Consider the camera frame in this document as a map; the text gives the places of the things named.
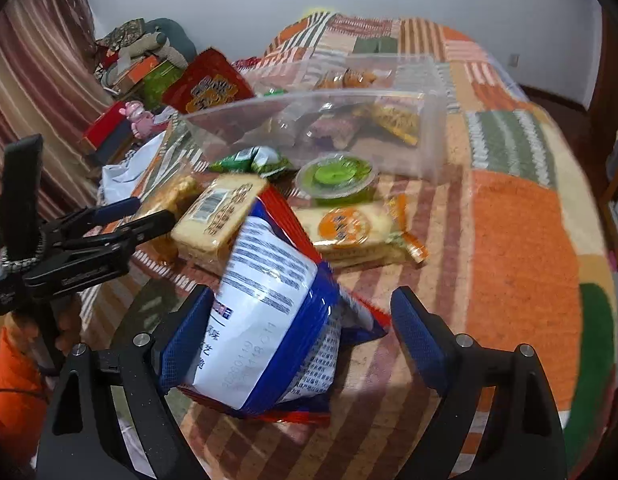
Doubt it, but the green jelly cup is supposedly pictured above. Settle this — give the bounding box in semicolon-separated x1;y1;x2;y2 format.
295;152;380;202

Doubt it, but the patterned fabric bundle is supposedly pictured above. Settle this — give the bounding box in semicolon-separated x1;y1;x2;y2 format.
96;18;148;52

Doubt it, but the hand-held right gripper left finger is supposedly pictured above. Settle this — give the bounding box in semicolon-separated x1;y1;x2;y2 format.
36;284;216;480

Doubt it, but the red box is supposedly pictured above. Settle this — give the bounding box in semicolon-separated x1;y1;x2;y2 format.
83;112;132;149

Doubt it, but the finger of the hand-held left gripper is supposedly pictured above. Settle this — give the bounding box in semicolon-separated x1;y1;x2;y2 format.
43;197;142;241
48;209;178;261

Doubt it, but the green box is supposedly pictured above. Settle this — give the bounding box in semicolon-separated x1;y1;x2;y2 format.
141;62;188;112

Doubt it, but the pink toy rabbit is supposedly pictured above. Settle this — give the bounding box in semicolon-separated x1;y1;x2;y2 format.
119;100;158;139

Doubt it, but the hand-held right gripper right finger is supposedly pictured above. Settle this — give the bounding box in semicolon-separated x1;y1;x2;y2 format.
389;286;567;480

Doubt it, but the teal cushion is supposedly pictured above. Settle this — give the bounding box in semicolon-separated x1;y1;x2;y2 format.
143;18;198;62

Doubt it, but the striped brown curtain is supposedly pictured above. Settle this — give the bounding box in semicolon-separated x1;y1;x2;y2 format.
0;0;120;263

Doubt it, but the clear bag of pastries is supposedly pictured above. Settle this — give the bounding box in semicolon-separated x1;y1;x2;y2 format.
316;66;380;90

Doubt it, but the long pink cracker pack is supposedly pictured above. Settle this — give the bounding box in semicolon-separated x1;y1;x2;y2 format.
304;112;365;150

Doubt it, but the yellow cube cracker pack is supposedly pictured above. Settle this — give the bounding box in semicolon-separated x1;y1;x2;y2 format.
138;174;200;262

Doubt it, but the orange box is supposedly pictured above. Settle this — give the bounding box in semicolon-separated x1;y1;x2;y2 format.
111;54;162;89

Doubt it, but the blue and white snack bag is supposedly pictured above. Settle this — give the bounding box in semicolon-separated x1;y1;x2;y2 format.
161;194;390;424

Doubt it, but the cake pack with orange print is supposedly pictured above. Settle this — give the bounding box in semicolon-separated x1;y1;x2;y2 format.
293;194;428;269

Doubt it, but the yellow and green snack packet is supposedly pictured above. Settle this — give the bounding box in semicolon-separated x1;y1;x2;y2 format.
371;102;422;147

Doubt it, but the pale cake pack with barcode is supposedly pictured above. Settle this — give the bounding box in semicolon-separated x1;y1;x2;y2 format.
171;174;268;264

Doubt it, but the white cloth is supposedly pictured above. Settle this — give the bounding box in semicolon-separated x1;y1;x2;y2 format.
101;134;165;202

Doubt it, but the red snack bag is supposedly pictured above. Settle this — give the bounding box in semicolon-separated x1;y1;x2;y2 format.
163;48;256;114

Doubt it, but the person's left hand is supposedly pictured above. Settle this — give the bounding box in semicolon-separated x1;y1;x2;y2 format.
54;293;85;359

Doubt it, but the brown wooden door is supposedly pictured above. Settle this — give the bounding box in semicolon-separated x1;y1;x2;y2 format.
583;0;618;127

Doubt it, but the clear plastic container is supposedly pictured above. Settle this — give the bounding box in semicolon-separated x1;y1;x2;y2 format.
181;54;448;184

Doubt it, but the striped patchwork quilt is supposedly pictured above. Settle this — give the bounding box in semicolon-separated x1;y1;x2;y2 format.
64;10;618;480

